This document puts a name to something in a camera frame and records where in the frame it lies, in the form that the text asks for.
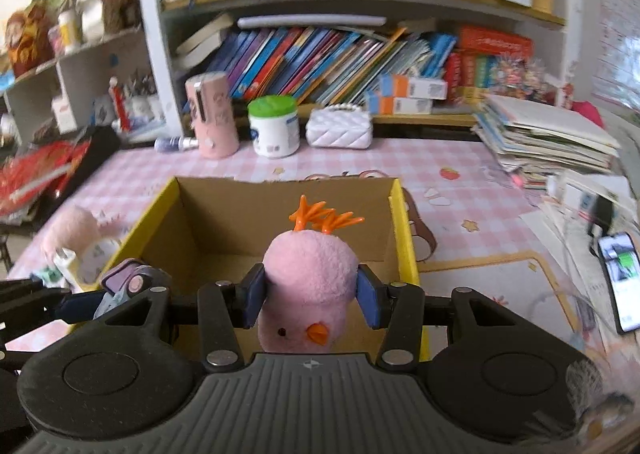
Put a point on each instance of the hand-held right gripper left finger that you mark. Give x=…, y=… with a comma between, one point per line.
x=250, y=301

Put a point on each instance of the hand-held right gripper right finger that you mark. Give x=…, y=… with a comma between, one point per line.
x=370, y=301

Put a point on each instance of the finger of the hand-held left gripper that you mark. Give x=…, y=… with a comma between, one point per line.
x=80, y=308

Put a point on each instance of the white charger plug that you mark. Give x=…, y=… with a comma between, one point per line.
x=67, y=266

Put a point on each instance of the purple mini stapler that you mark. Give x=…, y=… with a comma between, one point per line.
x=120, y=276

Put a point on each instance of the pink chick plush toy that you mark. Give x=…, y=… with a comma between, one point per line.
x=310, y=264

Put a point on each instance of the yellow cardboard box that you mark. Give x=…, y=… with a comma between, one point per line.
x=225, y=224

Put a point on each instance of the mint green staple remover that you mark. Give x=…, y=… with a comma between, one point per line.
x=47, y=277

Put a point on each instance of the pink hamster plush toy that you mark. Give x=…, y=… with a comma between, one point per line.
x=75, y=229

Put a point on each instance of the pale grey flat stick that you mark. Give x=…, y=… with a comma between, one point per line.
x=40, y=185

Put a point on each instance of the pink checkered tablecloth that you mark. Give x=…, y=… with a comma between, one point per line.
x=350, y=164

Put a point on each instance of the red foil packets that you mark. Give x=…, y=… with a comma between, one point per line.
x=37, y=169

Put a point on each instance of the small spray bottle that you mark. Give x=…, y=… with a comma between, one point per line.
x=175, y=144

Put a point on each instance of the white jar green lid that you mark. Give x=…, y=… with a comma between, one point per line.
x=274, y=127

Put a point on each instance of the white quilted purse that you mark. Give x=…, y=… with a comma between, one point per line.
x=340, y=127

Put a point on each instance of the pink cylinder dispenser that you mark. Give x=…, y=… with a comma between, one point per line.
x=212, y=114

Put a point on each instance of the white red-label box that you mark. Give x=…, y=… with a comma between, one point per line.
x=64, y=114

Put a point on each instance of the orange white small carton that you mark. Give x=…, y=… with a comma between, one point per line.
x=412, y=87
x=400, y=105

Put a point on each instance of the pile of loose papers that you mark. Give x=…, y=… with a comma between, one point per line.
x=565, y=244

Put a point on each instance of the red tassel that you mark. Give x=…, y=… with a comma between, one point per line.
x=119, y=107

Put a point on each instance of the bunch of pens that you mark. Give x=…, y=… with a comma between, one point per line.
x=140, y=87

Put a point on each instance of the stack of paper booklets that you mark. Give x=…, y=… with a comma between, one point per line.
x=545, y=139

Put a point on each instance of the row of colourful books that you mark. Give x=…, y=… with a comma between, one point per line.
x=325, y=64

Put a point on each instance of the smartphone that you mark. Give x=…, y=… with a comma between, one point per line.
x=620, y=279

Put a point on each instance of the thick white-paged book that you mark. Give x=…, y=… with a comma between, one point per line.
x=205, y=32
x=197, y=54

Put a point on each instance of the white cubby shelf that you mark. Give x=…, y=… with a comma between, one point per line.
x=100, y=54

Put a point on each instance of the colourful sparkly bundle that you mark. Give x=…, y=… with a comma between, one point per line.
x=517, y=77

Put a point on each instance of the brown orange printed box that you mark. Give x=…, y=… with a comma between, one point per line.
x=27, y=39

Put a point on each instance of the white yellow cup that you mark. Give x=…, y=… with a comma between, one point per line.
x=70, y=29

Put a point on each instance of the magenta cloth item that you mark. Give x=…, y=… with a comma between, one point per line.
x=585, y=113

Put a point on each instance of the grey long bar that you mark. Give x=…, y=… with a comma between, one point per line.
x=310, y=22

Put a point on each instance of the red box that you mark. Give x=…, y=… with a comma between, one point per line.
x=495, y=42

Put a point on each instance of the white paper bag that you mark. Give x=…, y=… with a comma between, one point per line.
x=92, y=9

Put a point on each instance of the pink wall poster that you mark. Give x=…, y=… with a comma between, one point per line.
x=617, y=24

